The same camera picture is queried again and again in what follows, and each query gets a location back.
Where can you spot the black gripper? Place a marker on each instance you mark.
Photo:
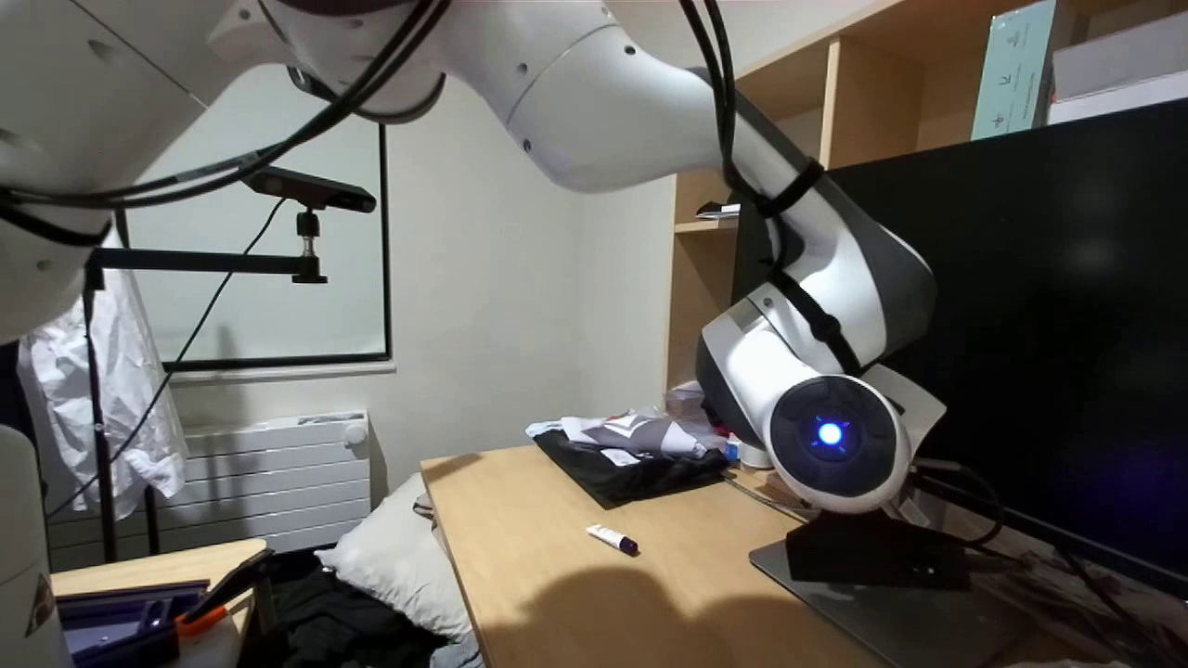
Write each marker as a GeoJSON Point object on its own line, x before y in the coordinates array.
{"type": "Point", "coordinates": [873, 551]}

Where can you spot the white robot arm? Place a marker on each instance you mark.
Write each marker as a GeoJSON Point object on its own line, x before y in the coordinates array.
{"type": "Point", "coordinates": [100, 92]}

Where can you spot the grey monitor stand base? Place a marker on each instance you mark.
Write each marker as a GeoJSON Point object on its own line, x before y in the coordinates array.
{"type": "Point", "coordinates": [908, 630]}

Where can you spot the white tube black cap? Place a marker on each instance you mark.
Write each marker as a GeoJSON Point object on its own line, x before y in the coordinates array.
{"type": "Point", "coordinates": [614, 539]}

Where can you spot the white paper sheets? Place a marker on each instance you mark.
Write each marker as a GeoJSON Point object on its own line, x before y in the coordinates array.
{"type": "Point", "coordinates": [633, 432]}

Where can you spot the black computer monitor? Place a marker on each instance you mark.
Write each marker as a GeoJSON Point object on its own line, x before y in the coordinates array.
{"type": "Point", "coordinates": [1061, 341]}

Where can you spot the white pillow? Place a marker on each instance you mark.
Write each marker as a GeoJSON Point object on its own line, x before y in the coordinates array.
{"type": "Point", "coordinates": [399, 557]}

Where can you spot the wooden shelf unit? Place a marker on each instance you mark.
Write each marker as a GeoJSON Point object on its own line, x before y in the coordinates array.
{"type": "Point", "coordinates": [890, 80]}

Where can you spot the teal book on shelf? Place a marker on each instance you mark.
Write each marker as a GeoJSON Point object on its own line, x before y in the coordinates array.
{"type": "Point", "coordinates": [1013, 72]}

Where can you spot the white radiator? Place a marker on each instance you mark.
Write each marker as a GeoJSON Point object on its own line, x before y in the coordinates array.
{"type": "Point", "coordinates": [296, 486]}

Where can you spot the wooden side box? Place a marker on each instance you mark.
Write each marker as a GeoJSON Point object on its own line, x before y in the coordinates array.
{"type": "Point", "coordinates": [215, 634]}

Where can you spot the blue tool tray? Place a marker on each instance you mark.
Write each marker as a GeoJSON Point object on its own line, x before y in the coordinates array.
{"type": "Point", "coordinates": [127, 630]}

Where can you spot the white hanging cloth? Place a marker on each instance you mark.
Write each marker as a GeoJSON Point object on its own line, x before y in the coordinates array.
{"type": "Point", "coordinates": [106, 368]}

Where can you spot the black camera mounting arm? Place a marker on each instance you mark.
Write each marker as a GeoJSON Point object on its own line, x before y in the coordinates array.
{"type": "Point", "coordinates": [228, 264]}

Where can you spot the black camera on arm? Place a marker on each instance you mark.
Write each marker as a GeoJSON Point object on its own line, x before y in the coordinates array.
{"type": "Point", "coordinates": [310, 190]}

